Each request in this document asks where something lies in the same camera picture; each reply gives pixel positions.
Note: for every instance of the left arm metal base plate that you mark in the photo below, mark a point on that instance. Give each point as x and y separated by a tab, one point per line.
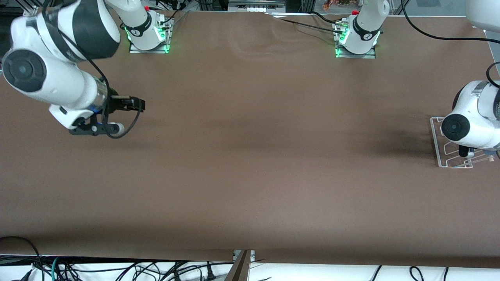
369	56

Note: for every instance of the table frame post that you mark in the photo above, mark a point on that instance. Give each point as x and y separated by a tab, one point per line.
239	269

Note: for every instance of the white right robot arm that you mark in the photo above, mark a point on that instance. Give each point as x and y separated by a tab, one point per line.
58	78

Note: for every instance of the grey power strip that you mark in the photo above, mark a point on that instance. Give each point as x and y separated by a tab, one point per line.
256	6

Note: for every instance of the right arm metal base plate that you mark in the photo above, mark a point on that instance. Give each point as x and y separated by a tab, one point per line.
134	50

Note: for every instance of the brown table cover sheet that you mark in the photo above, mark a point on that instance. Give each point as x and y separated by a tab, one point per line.
250	156

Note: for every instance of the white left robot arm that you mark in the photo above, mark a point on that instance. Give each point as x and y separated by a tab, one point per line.
480	117

